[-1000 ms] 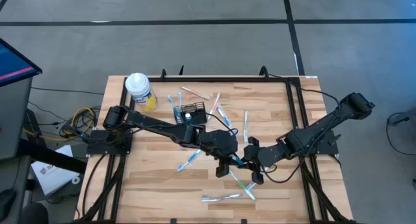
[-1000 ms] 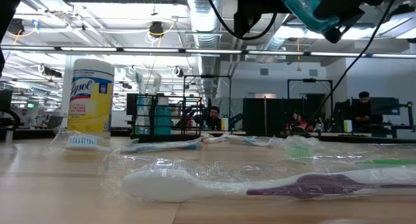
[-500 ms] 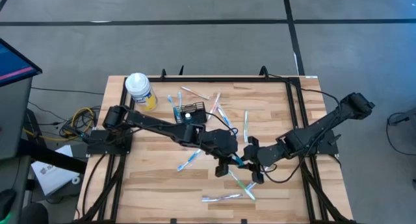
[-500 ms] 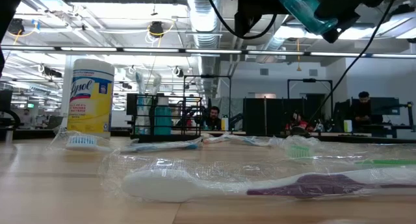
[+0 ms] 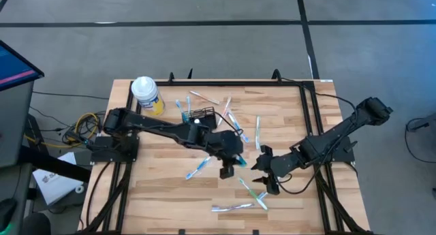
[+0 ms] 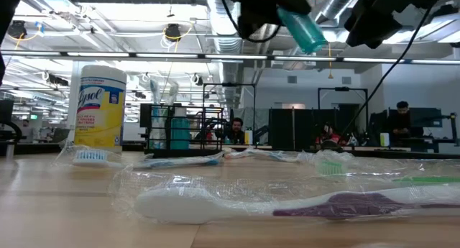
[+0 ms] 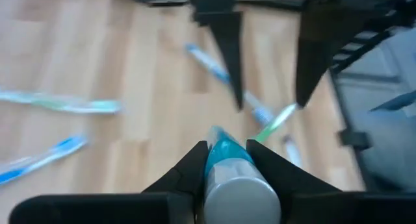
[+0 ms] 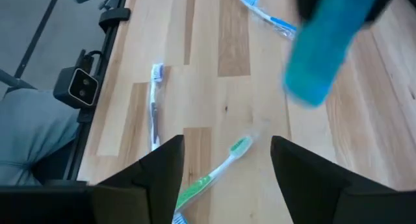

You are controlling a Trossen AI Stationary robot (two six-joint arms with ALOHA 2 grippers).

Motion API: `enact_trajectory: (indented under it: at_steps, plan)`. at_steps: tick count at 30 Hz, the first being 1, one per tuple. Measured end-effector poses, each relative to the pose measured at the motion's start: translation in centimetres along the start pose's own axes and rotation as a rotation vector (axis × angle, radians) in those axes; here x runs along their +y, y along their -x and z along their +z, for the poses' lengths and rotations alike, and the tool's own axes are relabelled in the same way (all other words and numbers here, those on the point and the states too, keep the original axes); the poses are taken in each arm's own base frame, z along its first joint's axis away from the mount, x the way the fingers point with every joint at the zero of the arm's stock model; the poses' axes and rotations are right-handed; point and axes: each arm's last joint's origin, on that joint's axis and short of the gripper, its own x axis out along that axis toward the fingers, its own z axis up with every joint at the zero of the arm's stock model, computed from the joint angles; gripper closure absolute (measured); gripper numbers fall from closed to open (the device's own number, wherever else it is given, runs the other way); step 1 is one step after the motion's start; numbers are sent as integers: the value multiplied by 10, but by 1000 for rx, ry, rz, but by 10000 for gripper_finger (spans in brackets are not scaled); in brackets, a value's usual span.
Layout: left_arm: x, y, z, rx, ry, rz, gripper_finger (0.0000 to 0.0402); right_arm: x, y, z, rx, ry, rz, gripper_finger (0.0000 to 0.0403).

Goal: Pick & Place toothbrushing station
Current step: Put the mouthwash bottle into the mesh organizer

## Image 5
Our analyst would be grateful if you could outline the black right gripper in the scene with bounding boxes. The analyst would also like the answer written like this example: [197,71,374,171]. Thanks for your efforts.
[251,145,302,185]

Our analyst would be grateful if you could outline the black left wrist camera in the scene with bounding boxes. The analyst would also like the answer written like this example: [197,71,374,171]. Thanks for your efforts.
[219,165,236,181]

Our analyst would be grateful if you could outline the blue screen monitor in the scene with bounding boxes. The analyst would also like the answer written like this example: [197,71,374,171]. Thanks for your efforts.
[0,40,45,92]

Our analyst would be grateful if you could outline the black aluminium table frame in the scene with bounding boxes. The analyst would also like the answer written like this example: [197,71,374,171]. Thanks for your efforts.
[78,68,372,235]

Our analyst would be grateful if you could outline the white paper sheets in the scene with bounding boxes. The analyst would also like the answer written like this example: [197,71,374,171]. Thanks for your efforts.
[32,152,86,206]

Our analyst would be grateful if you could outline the black floor cable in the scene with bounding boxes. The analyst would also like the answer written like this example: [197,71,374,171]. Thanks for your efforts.
[404,117,436,163]

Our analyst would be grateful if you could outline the yellow cable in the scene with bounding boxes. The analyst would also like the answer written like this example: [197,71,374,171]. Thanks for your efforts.
[23,112,102,149]

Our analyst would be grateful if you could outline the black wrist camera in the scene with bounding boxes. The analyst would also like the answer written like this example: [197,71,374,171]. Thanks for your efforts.
[219,165,236,181]
[266,179,281,195]

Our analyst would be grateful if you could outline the yellow white wipes canister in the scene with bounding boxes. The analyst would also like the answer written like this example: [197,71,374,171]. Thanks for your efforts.
[131,76,166,116]

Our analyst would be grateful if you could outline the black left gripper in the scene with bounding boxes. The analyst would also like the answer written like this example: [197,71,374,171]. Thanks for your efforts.
[203,129,247,168]

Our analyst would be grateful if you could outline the pink white wrapped toothbrush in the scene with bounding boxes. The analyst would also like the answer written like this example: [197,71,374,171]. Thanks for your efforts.
[189,90,221,106]

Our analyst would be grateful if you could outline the black wire caddy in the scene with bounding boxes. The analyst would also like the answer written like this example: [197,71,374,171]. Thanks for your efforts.
[182,106,219,132]

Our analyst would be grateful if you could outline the black computer mouse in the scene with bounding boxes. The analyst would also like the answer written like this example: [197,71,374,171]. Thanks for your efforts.
[0,198,18,232]

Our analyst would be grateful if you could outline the purple white wrapped toothbrush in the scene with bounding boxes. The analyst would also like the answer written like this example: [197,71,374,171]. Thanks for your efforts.
[211,202,255,213]

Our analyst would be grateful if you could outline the black desk beam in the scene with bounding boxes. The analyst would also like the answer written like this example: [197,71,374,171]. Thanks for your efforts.
[18,145,92,183]

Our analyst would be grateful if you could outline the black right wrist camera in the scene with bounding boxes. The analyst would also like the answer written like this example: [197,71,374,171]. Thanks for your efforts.
[266,179,281,195]

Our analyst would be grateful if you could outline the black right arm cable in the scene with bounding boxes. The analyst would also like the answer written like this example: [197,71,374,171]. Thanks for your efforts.
[275,76,358,195]

